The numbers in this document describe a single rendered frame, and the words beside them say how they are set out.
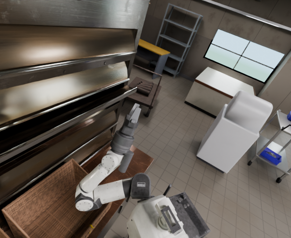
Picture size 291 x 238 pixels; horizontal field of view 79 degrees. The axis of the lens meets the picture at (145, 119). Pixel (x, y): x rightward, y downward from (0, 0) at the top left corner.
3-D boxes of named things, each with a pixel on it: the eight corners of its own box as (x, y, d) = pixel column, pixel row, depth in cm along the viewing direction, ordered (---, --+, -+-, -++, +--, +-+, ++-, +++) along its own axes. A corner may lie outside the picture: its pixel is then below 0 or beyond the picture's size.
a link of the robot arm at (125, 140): (141, 119, 83) (131, 141, 85) (122, 111, 81) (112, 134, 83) (143, 126, 71) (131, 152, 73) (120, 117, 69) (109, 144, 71)
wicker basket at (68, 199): (4, 229, 121) (-2, 209, 106) (70, 176, 167) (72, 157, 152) (55, 279, 110) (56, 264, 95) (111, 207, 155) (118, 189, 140)
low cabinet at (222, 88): (240, 106, 638) (254, 87, 596) (239, 131, 472) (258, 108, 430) (198, 86, 678) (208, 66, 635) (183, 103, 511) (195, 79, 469)
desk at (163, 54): (127, 58, 689) (132, 35, 643) (161, 75, 653) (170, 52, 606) (115, 61, 625) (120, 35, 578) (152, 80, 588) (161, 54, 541)
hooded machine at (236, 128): (201, 140, 389) (238, 82, 313) (227, 154, 374) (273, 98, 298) (194, 157, 332) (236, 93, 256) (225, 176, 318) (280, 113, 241)
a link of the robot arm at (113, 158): (117, 136, 83) (108, 157, 85) (106, 140, 73) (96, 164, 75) (138, 148, 81) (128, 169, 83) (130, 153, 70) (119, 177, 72)
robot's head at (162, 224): (163, 207, 77) (171, 195, 73) (176, 231, 71) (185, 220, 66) (150, 211, 74) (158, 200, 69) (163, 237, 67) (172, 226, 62)
